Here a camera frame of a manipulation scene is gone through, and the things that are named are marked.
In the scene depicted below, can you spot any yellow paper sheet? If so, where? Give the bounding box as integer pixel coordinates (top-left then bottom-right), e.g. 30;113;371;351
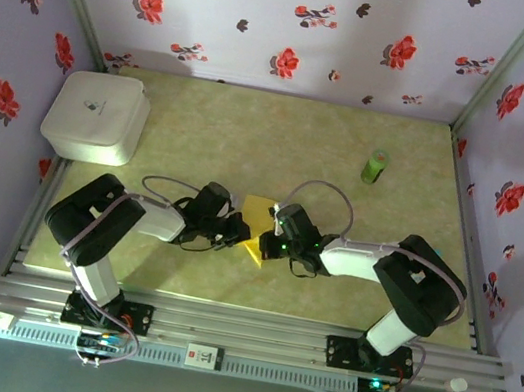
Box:
232;194;287;270

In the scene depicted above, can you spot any green bottle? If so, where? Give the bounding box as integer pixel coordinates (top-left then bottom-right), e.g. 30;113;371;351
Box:
358;146;393;188

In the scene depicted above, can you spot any white label with red mark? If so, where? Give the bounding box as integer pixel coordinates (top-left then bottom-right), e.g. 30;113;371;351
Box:
183;341;227;374

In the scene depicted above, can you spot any white plastic lidded box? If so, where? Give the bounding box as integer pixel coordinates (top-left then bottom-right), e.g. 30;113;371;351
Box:
35;62;156;173

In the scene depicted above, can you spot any small controller board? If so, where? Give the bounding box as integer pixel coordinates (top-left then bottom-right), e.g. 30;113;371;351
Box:
355;374;404;392
76;329;129;357

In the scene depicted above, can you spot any small white cap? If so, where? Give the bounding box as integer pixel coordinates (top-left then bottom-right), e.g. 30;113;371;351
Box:
443;374;470;392

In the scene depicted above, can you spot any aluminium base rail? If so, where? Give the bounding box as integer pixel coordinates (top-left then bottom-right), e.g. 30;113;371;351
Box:
0;265;517;392

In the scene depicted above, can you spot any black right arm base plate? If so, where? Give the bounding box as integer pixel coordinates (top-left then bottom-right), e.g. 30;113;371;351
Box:
322;333;418;382

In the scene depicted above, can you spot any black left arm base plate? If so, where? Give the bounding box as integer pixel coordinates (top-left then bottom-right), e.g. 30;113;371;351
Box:
60;288;157;339

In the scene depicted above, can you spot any grey slotted cable duct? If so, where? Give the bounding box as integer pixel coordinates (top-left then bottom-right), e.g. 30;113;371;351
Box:
0;311;361;392

